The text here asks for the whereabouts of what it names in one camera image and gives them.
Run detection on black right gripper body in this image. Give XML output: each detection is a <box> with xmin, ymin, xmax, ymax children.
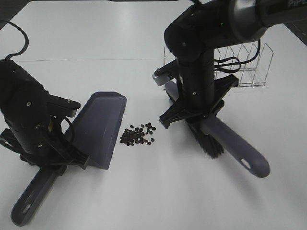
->
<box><xmin>159</xmin><ymin>51</ymin><xmax>238</xmax><ymax>129</ymax></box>

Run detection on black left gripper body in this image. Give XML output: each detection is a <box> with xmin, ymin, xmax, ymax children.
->
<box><xmin>0</xmin><ymin>112</ymin><xmax>91</xmax><ymax>177</ymax></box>

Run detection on pile of coffee beans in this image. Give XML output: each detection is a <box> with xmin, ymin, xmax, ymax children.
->
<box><xmin>119</xmin><ymin>122</ymin><xmax>156</xmax><ymax>146</ymax></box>

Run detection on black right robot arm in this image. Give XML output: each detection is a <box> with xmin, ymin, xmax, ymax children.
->
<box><xmin>154</xmin><ymin>0</ymin><xmax>307</xmax><ymax>127</ymax></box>

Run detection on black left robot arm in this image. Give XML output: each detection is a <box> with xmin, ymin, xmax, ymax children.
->
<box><xmin>0</xmin><ymin>60</ymin><xmax>89</xmax><ymax>169</ymax></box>

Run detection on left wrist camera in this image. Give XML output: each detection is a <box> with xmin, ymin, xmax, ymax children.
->
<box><xmin>47</xmin><ymin>94</ymin><xmax>81</xmax><ymax>117</ymax></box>

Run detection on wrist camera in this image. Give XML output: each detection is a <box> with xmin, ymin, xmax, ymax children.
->
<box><xmin>47</xmin><ymin>94</ymin><xmax>81</xmax><ymax>117</ymax></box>
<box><xmin>152</xmin><ymin>60</ymin><xmax>179</xmax><ymax>86</ymax></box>

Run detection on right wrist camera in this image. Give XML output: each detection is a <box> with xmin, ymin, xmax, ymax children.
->
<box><xmin>152</xmin><ymin>60</ymin><xmax>179</xmax><ymax>86</ymax></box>

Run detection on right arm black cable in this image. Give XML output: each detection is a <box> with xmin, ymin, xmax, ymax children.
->
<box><xmin>213</xmin><ymin>38</ymin><xmax>262</xmax><ymax>74</ymax></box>

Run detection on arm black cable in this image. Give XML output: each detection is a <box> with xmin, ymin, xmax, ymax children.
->
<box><xmin>213</xmin><ymin>38</ymin><xmax>262</xmax><ymax>74</ymax></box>
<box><xmin>0</xmin><ymin>20</ymin><xmax>29</xmax><ymax>60</ymax></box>

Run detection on chrome wire rack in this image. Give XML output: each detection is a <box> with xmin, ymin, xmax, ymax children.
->
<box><xmin>163</xmin><ymin>42</ymin><xmax>274</xmax><ymax>91</ymax></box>

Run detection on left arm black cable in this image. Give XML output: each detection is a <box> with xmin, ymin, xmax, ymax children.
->
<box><xmin>0</xmin><ymin>20</ymin><xmax>29</xmax><ymax>60</ymax></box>

